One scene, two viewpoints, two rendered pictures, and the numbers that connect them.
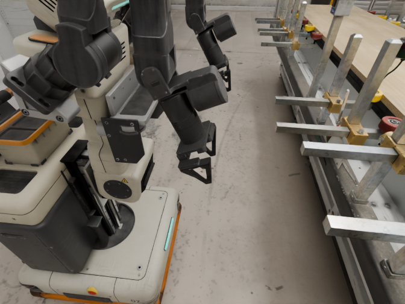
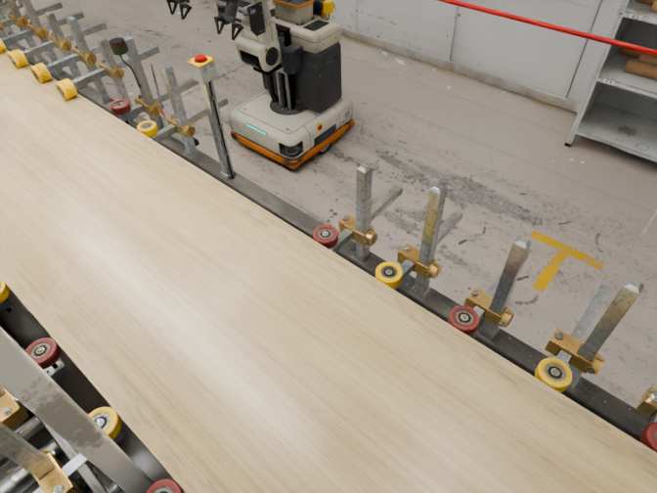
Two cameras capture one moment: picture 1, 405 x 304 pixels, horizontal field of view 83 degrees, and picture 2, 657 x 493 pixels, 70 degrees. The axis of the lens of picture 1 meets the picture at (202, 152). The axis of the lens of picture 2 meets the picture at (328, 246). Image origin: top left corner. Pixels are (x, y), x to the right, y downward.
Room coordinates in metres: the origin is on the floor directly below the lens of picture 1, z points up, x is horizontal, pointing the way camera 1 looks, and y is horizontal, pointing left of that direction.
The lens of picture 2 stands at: (2.57, -1.74, 1.98)
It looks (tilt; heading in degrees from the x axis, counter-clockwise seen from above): 47 degrees down; 126
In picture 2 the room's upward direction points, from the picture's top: 3 degrees counter-clockwise
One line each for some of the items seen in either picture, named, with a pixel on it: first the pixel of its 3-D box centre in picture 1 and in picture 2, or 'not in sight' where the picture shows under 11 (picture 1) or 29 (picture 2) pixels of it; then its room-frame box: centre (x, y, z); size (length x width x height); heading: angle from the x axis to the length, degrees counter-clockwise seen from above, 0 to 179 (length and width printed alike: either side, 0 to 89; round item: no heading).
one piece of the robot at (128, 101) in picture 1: (134, 110); (240, 8); (0.64, 0.22, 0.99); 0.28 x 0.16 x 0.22; 174
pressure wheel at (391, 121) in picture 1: (387, 133); (123, 113); (0.71, -0.71, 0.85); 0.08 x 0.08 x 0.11
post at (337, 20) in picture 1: (322, 61); (218, 131); (1.27, -0.66, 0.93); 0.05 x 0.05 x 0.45; 83
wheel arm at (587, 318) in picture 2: (277, 22); (576, 336); (2.71, -0.79, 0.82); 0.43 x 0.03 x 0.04; 83
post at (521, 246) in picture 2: (287, 21); (501, 297); (2.50, -0.82, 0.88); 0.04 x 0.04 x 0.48; 83
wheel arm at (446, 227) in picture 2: (284, 34); (423, 250); (2.22, -0.73, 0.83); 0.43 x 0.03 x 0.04; 83
